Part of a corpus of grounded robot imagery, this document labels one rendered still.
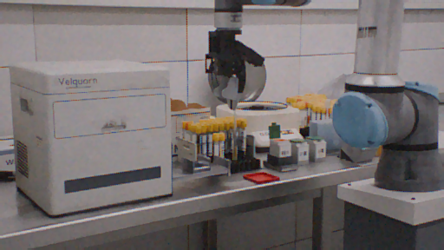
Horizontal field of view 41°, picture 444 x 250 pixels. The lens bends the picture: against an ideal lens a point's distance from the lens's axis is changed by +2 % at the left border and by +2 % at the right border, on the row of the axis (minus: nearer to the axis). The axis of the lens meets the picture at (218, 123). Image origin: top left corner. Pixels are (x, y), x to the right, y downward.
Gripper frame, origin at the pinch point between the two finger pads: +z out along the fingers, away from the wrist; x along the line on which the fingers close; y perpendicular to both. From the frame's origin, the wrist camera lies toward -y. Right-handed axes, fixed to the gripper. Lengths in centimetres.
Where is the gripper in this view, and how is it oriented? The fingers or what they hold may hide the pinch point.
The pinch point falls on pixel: (234, 104)
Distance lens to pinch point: 156.7
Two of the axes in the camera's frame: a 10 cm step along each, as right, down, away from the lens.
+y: -8.4, 1.0, -5.4
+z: 0.0, 9.8, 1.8
